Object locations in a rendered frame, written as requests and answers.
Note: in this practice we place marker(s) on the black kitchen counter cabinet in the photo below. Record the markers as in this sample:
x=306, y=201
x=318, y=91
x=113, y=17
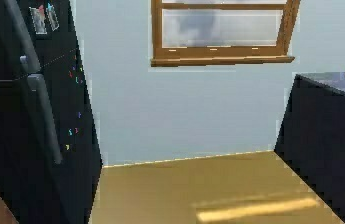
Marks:
x=326, y=140

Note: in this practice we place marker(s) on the black refrigerator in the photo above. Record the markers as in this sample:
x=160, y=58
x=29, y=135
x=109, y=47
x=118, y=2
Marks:
x=6, y=133

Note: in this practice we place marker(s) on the wooden framed window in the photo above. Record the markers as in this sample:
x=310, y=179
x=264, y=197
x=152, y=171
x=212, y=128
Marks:
x=221, y=30

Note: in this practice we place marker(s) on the photo fridge magnet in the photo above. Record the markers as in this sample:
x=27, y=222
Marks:
x=52, y=16
x=38, y=20

